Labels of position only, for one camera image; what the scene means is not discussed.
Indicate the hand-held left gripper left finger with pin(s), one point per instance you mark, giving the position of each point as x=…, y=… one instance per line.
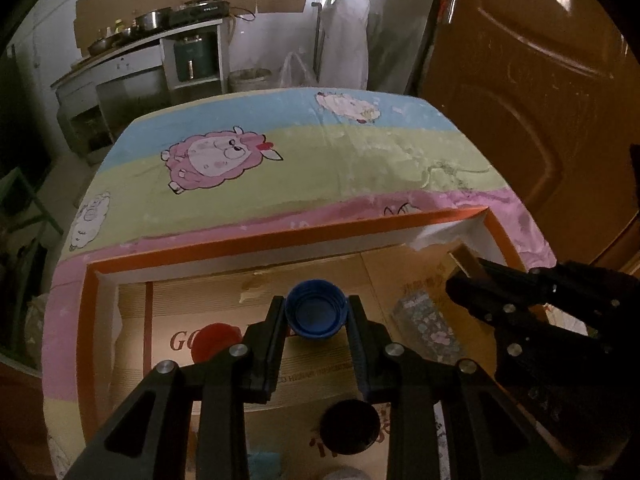
x=272, y=355

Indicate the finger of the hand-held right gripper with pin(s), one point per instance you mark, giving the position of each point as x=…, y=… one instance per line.
x=485, y=300
x=525, y=285

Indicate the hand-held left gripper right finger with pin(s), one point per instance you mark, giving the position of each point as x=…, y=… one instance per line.
x=361, y=355

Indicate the gold rectangular case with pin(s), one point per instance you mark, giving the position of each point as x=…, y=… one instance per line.
x=462, y=260

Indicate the red bottle cap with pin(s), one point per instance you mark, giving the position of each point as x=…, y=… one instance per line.
x=215, y=342

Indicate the blue bottle cap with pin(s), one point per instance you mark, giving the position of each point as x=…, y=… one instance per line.
x=316, y=312

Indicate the transparent plastic case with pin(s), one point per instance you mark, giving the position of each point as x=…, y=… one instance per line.
x=425, y=325

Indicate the black bottle cap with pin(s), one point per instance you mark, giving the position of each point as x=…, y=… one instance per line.
x=350, y=425

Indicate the shallow cardboard tray orange rim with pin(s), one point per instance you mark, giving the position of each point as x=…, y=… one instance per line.
x=310, y=260

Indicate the brown wooden door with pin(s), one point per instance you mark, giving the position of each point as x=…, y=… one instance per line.
x=525, y=110

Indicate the cartoon sheep printed blanket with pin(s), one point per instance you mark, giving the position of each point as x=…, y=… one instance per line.
x=300, y=170

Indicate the clear plastic wrapped panel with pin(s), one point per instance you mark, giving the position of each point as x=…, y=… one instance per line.
x=400, y=40

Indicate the round bucket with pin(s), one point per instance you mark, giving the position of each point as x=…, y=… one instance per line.
x=250, y=80

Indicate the white plastic bag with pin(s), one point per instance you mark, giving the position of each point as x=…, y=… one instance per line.
x=297, y=72

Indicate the white plastic wrapped rack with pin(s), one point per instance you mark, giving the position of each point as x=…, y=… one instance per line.
x=347, y=40

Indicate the green metal stool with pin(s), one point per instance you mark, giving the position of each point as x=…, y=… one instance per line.
x=20, y=195

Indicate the green air fryer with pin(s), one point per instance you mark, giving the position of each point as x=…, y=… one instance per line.
x=195, y=59

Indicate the white kitchen counter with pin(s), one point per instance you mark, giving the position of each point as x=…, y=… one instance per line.
x=130, y=70

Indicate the black induction cooker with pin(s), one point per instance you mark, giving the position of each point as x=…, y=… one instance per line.
x=200, y=11

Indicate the metal wok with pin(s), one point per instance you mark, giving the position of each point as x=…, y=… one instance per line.
x=107, y=45

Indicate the steel pot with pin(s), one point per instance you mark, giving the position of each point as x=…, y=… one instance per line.
x=152, y=19

